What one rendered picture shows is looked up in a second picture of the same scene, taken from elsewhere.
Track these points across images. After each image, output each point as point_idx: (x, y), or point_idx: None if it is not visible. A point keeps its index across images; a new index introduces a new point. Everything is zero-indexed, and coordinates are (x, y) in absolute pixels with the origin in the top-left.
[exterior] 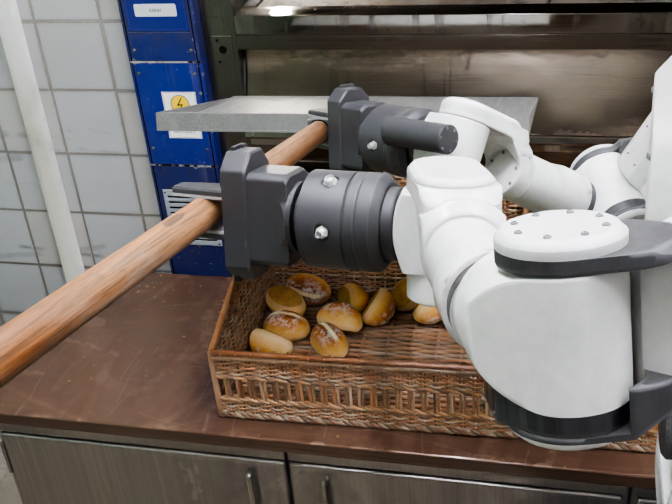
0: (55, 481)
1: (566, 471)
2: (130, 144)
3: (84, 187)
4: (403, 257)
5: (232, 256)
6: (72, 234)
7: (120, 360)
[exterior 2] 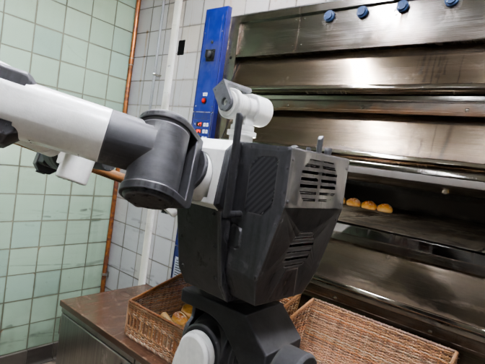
0: (68, 343)
1: None
2: (173, 236)
3: (155, 249)
4: (58, 156)
5: (35, 159)
6: (145, 267)
7: (118, 306)
